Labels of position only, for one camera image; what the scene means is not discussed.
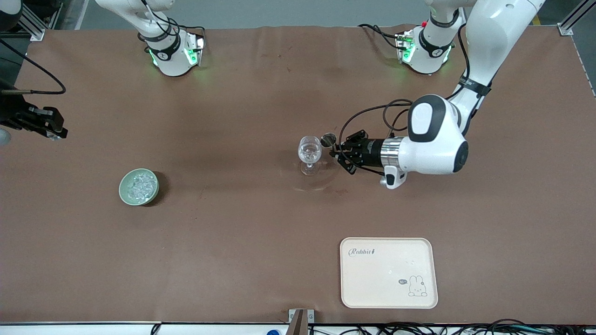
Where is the green ceramic bowl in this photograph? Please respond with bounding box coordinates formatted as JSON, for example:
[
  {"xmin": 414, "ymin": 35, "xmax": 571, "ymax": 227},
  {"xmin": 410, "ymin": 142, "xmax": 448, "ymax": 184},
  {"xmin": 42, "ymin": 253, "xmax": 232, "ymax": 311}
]
[{"xmin": 119, "ymin": 168, "xmax": 160, "ymax": 206}]

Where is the metal base connector plate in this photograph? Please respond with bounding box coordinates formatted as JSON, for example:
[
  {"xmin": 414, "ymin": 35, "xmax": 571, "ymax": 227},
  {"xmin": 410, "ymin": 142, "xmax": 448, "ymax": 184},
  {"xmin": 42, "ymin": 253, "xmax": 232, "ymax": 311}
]
[
  {"xmin": 184, "ymin": 35, "xmax": 206, "ymax": 67},
  {"xmin": 396, "ymin": 30, "xmax": 416, "ymax": 64}
]

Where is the clear wine glass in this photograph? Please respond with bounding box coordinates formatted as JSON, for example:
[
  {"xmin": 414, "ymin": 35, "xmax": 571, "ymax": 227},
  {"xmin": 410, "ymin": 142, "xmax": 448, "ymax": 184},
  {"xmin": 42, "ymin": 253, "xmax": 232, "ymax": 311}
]
[{"xmin": 298, "ymin": 135, "xmax": 323, "ymax": 176}]

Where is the tangled black cable bundle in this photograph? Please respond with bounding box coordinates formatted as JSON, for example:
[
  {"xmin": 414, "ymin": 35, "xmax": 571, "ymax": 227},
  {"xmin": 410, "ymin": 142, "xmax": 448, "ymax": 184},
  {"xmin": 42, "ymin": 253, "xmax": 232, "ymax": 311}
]
[{"xmin": 307, "ymin": 319, "xmax": 596, "ymax": 335}]

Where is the black base cable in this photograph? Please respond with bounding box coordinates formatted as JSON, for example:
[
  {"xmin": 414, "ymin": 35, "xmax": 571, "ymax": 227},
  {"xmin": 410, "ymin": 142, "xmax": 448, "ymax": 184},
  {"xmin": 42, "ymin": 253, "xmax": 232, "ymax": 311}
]
[
  {"xmin": 358, "ymin": 23, "xmax": 406, "ymax": 50},
  {"xmin": 140, "ymin": 0, "xmax": 206, "ymax": 42}
]

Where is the cream rabbit print tray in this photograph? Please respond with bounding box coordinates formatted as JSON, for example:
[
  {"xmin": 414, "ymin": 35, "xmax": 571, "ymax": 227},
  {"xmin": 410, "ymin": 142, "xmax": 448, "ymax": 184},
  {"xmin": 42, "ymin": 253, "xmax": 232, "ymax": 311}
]
[{"xmin": 339, "ymin": 237, "xmax": 439, "ymax": 309}]

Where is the brown table cover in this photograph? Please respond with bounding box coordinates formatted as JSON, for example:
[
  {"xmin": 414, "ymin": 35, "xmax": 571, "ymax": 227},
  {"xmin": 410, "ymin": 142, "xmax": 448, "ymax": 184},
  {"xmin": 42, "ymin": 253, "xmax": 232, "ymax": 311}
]
[{"xmin": 0, "ymin": 24, "xmax": 596, "ymax": 325}]

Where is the aluminium frame profile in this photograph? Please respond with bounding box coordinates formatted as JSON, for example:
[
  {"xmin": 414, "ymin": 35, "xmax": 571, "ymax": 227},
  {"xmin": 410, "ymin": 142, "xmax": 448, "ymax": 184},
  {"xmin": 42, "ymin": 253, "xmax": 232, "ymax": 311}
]
[
  {"xmin": 556, "ymin": 0, "xmax": 596, "ymax": 36},
  {"xmin": 18, "ymin": 0, "xmax": 62, "ymax": 41}
]

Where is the metal edge bracket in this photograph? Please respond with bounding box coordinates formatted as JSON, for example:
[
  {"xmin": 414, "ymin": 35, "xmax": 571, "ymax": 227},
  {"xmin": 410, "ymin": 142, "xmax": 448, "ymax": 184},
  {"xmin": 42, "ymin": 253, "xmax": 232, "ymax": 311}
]
[{"xmin": 288, "ymin": 309, "xmax": 315, "ymax": 335}]

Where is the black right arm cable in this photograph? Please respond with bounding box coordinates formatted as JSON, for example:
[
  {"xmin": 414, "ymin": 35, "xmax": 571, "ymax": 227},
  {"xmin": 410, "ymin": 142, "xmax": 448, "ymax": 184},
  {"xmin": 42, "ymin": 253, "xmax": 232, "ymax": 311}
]
[{"xmin": 0, "ymin": 40, "xmax": 66, "ymax": 95}]

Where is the pile of ice cubes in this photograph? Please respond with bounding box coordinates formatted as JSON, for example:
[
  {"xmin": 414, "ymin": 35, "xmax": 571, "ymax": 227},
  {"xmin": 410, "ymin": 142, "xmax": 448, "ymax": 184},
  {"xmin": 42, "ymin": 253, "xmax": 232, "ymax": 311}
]
[{"xmin": 126, "ymin": 171, "xmax": 157, "ymax": 201}]

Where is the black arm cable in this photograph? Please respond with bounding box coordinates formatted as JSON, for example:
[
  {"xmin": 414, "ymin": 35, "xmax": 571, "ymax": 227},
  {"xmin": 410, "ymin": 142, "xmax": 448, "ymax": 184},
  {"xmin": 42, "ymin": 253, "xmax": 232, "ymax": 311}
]
[
  {"xmin": 338, "ymin": 23, "xmax": 472, "ymax": 176},
  {"xmin": 0, "ymin": 40, "xmax": 66, "ymax": 95}
]

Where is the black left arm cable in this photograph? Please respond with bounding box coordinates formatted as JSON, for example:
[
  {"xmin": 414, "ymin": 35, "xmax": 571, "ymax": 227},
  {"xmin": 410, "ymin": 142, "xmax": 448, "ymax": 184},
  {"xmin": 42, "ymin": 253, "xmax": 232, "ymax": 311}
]
[{"xmin": 338, "ymin": 23, "xmax": 472, "ymax": 176}]

